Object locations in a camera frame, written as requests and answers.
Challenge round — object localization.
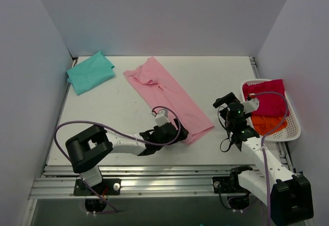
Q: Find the black loose cable loop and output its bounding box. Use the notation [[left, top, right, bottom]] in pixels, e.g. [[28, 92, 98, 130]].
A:
[[217, 106, 234, 152]]

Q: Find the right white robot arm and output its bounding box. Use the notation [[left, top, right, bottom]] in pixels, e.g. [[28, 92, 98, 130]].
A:
[[213, 93, 314, 225]]

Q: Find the orange t-shirt in basket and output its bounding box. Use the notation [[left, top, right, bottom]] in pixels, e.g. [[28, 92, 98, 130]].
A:
[[251, 115, 283, 135]]

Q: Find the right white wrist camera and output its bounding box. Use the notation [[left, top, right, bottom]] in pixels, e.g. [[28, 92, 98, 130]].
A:
[[241, 96, 260, 114]]

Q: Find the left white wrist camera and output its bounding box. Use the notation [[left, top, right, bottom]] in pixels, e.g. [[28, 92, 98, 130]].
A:
[[151, 109, 170, 127]]

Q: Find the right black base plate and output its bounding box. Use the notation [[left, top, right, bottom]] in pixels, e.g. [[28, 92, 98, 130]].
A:
[[212, 176, 248, 194]]

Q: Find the magenta t-shirt in basket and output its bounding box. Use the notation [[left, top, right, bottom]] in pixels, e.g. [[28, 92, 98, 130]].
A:
[[242, 79, 286, 117]]

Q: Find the teal folded t-shirt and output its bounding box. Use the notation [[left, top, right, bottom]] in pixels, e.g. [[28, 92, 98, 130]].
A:
[[66, 51, 115, 95]]

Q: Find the pink t-shirt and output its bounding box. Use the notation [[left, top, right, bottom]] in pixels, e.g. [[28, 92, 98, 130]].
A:
[[123, 57, 214, 145]]

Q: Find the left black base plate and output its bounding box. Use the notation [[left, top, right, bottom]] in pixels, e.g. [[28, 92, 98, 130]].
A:
[[73, 178, 121, 196]]

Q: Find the aluminium rail frame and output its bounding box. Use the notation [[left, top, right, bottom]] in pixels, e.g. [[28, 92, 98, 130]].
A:
[[29, 165, 233, 199]]

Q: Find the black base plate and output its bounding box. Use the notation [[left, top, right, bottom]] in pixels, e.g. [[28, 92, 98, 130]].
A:
[[212, 176, 248, 194], [73, 178, 121, 196]]

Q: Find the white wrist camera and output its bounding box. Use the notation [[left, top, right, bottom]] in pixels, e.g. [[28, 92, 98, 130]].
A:
[[241, 96, 260, 114], [151, 109, 170, 127]]

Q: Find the white plastic basket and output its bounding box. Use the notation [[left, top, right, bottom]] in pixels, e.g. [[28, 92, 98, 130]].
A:
[[241, 79, 301, 142]]

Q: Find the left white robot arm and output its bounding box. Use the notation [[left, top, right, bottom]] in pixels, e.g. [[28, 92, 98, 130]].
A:
[[65, 116, 189, 195]]

